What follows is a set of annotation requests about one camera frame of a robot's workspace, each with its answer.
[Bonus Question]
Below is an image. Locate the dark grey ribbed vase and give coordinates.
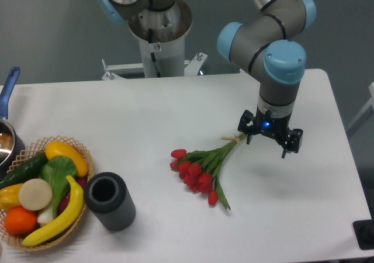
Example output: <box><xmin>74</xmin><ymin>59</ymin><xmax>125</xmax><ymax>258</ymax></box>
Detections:
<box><xmin>84</xmin><ymin>172</ymin><xmax>136</xmax><ymax>231</ymax></box>

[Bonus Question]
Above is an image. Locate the red tulip bouquet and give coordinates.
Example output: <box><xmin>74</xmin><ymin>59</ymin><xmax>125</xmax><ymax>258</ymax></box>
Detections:
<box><xmin>170</xmin><ymin>134</ymin><xmax>245</xmax><ymax>210</ymax></box>

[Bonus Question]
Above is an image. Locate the yellow bell pepper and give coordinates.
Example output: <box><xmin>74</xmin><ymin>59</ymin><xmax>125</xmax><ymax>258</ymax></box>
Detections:
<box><xmin>1</xmin><ymin>184</ymin><xmax>23</xmax><ymax>212</ymax></box>

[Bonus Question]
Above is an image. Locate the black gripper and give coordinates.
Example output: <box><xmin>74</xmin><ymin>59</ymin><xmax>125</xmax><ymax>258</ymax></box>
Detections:
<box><xmin>237</xmin><ymin>104</ymin><xmax>303</xmax><ymax>158</ymax></box>

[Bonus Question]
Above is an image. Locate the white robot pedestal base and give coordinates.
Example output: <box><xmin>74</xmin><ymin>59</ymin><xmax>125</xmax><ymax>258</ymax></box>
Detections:
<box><xmin>102</xmin><ymin>0</ymin><xmax>207</xmax><ymax>80</ymax></box>

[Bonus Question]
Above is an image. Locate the woven wicker basket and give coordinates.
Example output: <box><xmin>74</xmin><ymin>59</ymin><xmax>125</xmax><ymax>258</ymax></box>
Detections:
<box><xmin>1</xmin><ymin>135</ymin><xmax>95</xmax><ymax>252</ymax></box>

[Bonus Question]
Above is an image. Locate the black cable on pedestal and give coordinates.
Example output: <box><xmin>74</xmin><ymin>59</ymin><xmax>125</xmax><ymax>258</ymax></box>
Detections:
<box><xmin>147</xmin><ymin>28</ymin><xmax>161</xmax><ymax>78</ymax></box>

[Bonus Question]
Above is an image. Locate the green bok choy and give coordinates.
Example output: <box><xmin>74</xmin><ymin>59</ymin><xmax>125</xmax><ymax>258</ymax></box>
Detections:
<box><xmin>37</xmin><ymin>155</ymin><xmax>77</xmax><ymax>226</ymax></box>

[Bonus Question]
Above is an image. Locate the purple red vegetable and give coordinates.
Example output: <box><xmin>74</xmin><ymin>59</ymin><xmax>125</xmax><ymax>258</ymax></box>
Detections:
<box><xmin>58</xmin><ymin>178</ymin><xmax>87</xmax><ymax>214</ymax></box>

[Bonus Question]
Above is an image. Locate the yellow squash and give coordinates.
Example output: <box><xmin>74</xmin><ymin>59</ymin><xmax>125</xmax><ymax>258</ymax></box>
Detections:
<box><xmin>45</xmin><ymin>140</ymin><xmax>88</xmax><ymax>178</ymax></box>

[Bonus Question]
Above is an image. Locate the black device at table edge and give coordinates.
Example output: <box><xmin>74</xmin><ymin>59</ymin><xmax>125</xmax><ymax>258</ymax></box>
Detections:
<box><xmin>352</xmin><ymin>219</ymin><xmax>373</xmax><ymax>250</ymax></box>

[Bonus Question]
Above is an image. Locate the orange fruit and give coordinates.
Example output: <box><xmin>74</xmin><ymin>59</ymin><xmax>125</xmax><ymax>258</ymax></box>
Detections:
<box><xmin>4</xmin><ymin>206</ymin><xmax>37</xmax><ymax>235</ymax></box>

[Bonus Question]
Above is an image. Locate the yellow banana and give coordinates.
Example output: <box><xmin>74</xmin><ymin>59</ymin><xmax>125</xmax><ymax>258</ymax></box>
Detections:
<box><xmin>22</xmin><ymin>175</ymin><xmax>84</xmax><ymax>247</ymax></box>

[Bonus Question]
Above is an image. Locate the green cucumber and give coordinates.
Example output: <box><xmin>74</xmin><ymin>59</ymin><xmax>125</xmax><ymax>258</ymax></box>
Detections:
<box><xmin>1</xmin><ymin>153</ymin><xmax>48</xmax><ymax>189</ymax></box>

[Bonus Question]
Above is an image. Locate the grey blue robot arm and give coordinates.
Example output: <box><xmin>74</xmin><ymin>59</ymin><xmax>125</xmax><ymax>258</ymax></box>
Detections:
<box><xmin>97</xmin><ymin>0</ymin><xmax>316</xmax><ymax>154</ymax></box>

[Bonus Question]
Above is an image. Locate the blue handled saucepan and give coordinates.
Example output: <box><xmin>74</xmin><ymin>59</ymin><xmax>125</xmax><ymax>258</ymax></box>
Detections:
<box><xmin>1</xmin><ymin>67</ymin><xmax>25</xmax><ymax>179</ymax></box>

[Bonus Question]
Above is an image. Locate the white frame at right edge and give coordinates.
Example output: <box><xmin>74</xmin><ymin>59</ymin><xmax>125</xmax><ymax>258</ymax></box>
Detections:
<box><xmin>346</xmin><ymin>83</ymin><xmax>373</xmax><ymax>138</ymax></box>

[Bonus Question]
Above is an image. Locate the beige round disc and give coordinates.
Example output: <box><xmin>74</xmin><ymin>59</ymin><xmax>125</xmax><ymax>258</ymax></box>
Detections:
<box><xmin>18</xmin><ymin>178</ymin><xmax>52</xmax><ymax>211</ymax></box>

